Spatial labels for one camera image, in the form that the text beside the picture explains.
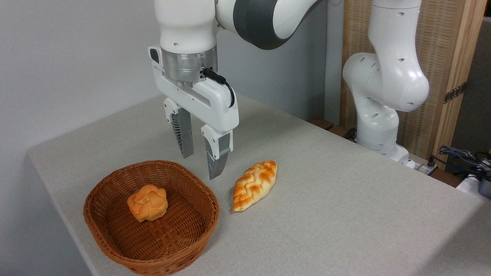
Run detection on brown wicker basket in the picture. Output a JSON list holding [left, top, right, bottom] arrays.
[[83, 160, 220, 276]]

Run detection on dark grey partition panel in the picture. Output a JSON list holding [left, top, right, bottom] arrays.
[[451, 17, 491, 154]]

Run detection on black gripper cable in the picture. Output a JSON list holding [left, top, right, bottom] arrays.
[[201, 68, 235, 108]]

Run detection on woven wooden folding screen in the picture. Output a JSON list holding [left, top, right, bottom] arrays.
[[340, 0, 488, 171]]

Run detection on blue grey device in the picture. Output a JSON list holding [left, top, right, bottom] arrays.
[[477, 174, 491, 199]]

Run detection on grey tablecloth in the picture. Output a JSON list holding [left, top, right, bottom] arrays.
[[27, 92, 491, 276]]

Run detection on round bread roll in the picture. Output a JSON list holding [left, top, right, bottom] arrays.
[[127, 184, 169, 223]]

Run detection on blue grey cable bundle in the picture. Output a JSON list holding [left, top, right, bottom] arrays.
[[429, 145, 491, 177]]

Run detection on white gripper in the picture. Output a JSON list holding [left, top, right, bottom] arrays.
[[148, 46, 239, 181]]

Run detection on black screen hinge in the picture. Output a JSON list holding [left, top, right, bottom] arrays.
[[443, 81, 468, 104]]

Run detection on braided long bread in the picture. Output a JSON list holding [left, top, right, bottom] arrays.
[[231, 160, 278, 213]]

